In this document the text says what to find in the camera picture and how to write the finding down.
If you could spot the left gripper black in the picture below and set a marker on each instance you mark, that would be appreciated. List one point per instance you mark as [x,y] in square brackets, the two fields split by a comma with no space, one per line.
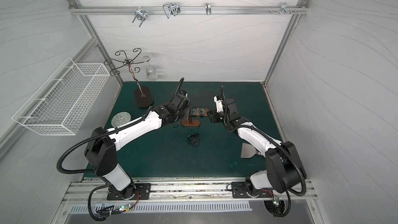
[185,103]

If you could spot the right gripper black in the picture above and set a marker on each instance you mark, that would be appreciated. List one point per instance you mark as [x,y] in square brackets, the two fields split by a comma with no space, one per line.
[213,115]

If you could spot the slim black analog watch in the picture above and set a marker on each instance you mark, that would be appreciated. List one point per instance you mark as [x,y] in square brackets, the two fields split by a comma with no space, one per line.
[194,112]
[202,112]

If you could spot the wooden T-shaped watch stand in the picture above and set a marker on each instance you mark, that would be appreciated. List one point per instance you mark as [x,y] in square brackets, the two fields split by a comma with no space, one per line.
[189,121]

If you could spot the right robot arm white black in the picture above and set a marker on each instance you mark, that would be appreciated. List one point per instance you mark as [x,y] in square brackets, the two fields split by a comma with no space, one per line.
[284,170]

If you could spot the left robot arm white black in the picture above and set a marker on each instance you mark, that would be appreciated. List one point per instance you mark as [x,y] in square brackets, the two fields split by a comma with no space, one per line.
[101,153]

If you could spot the chunky black digital watch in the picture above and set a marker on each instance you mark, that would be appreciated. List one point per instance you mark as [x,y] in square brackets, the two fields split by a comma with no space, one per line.
[193,139]

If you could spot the hanging clear wine glass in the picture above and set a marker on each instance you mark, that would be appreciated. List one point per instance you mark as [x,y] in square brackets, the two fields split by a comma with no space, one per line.
[150,70]

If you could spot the green table mat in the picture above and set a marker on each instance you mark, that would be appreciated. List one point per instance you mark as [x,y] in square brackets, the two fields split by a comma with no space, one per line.
[165,152]

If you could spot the green patterned ceramic bowl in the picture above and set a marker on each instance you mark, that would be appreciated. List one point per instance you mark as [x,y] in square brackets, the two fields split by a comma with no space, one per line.
[120,119]

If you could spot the black wire glass holder stand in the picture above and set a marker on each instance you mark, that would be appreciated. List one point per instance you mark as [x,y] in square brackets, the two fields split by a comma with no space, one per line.
[142,94]

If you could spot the metal scraper with wooden handle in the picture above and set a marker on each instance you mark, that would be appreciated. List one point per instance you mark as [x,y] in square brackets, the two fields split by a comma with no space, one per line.
[248,151]

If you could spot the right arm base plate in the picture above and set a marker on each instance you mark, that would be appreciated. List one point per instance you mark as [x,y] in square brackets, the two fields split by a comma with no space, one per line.
[244,189]

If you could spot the metal clamp bracket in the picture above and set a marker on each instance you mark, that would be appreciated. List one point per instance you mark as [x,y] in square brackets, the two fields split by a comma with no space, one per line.
[140,16]
[208,8]
[171,9]
[284,10]

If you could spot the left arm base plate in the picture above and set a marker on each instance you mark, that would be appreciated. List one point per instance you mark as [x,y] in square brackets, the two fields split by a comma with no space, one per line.
[139,191]

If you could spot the aluminium crossbar rail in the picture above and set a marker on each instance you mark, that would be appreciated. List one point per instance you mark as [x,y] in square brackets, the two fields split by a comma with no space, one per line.
[78,10]

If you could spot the white wire basket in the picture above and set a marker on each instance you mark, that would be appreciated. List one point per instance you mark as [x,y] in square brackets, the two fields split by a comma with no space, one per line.
[60,106]

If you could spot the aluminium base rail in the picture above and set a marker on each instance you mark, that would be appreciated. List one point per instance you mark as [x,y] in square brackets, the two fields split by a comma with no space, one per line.
[164,189]

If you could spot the white slotted cable duct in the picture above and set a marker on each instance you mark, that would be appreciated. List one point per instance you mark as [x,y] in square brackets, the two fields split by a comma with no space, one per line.
[170,207]

